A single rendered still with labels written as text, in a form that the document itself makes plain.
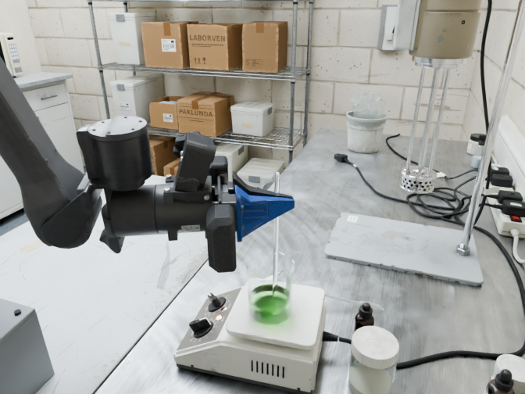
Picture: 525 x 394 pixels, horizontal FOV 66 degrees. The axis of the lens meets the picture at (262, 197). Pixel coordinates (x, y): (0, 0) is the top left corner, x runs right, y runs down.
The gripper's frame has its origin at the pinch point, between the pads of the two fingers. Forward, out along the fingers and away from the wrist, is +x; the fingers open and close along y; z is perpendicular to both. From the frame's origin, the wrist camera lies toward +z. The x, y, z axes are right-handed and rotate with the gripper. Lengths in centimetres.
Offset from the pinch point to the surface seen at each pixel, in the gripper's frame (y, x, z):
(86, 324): 12.0, -27.9, -25.9
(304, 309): 1.1, 5.6, -17.3
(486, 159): 22.7, 43.6, -4.5
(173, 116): 249, -35, -50
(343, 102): 230, 83, -39
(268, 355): -4.1, -0.1, -19.6
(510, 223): 30, 58, -23
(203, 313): 8.1, -8.6, -22.3
